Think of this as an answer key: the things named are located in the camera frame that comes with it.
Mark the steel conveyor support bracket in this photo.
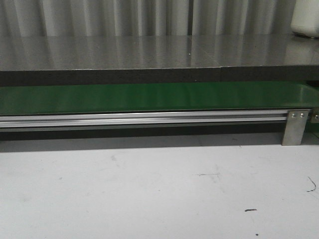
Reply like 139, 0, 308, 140
282, 110, 309, 146

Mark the grey pleated curtain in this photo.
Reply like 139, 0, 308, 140
0, 0, 295, 37

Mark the dark raised platform slab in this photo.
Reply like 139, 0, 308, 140
0, 34, 319, 87

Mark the aluminium conveyor side rail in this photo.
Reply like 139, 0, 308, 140
0, 110, 288, 129

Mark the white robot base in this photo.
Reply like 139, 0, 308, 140
291, 0, 319, 38

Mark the green conveyor belt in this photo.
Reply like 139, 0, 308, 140
0, 82, 319, 116

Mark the steel conveyor end plate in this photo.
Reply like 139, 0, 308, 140
310, 107, 319, 123

